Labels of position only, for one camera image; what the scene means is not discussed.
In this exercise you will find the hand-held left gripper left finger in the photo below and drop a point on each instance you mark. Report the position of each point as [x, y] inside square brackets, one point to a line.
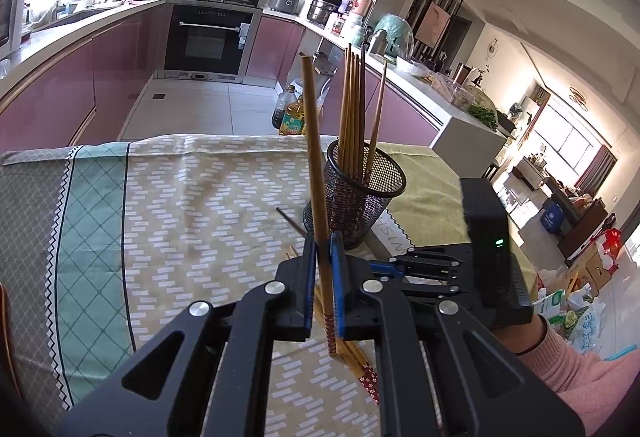
[300, 297]

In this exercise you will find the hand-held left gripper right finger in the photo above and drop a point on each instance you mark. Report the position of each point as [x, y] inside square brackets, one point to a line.
[350, 302]

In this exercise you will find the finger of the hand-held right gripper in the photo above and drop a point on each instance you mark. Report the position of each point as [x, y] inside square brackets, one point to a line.
[435, 284]
[435, 257]

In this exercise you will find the black mesh pen holder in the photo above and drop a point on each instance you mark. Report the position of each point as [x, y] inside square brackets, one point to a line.
[360, 212]

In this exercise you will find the single brown chopstick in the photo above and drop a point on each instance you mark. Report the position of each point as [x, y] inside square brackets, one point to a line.
[317, 177]

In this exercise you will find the bundle of wooden chopsticks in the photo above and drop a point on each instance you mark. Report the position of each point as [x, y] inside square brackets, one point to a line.
[352, 117]

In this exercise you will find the person's right forearm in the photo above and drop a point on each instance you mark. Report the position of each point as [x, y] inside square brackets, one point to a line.
[575, 367]

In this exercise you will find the blue bin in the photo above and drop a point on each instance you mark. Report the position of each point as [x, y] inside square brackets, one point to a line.
[552, 216]

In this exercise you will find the dark wooden cabinet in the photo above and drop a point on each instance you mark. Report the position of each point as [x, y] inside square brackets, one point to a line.
[580, 217]

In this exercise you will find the green leafy vegetables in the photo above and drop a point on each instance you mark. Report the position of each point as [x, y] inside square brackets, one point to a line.
[482, 114]

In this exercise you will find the living room window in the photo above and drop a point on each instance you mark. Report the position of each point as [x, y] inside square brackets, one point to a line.
[565, 137]

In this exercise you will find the red curtain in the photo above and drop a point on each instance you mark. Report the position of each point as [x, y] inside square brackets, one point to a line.
[597, 167]

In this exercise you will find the cardboard box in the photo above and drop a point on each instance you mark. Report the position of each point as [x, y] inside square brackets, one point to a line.
[598, 269]

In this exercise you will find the red plastic object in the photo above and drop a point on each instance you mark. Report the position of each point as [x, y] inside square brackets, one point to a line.
[612, 242]

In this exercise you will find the clear plastic container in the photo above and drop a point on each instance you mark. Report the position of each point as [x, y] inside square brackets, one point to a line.
[452, 89]

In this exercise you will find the pink lower kitchen cabinets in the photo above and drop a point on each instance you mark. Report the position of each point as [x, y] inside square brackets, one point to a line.
[60, 87]
[400, 112]

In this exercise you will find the white plastic bags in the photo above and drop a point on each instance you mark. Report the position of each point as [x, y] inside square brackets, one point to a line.
[590, 322]

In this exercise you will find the copper tumbler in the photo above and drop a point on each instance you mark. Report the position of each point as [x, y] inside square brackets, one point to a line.
[460, 74]

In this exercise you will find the printed patchwork tablecloth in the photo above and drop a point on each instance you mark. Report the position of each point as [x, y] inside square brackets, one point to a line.
[175, 217]

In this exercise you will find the white bowl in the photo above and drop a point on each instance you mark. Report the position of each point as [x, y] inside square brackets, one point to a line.
[412, 67]

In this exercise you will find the yellow cooking oil bottle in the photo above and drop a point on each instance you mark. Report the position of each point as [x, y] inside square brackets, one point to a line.
[292, 119]

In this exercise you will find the clear plastic bottle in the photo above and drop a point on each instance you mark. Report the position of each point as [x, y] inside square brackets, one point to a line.
[282, 109]

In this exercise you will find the mint green appliance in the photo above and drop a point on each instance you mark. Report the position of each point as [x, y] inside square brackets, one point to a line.
[397, 34]

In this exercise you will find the steel thermos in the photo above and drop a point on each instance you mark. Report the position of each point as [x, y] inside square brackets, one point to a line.
[378, 43]

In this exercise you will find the white plastic jar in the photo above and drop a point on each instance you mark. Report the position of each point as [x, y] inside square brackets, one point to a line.
[353, 29]

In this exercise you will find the pink kettle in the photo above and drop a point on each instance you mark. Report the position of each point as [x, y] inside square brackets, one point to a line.
[363, 6]

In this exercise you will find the steel steamer pot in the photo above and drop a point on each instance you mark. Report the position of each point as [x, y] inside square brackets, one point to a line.
[321, 11]

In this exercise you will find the black built-in oven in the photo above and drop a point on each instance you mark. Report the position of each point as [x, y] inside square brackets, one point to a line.
[210, 42]

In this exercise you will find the white kitchen countertop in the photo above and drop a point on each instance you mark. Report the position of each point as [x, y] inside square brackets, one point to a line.
[100, 14]

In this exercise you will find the white countertop oven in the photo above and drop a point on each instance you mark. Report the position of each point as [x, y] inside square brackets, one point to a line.
[10, 17]

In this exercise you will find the wall clock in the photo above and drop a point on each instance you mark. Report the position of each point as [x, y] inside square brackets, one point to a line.
[492, 51]

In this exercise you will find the framed wall picture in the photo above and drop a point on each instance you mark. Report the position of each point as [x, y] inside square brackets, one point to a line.
[434, 24]

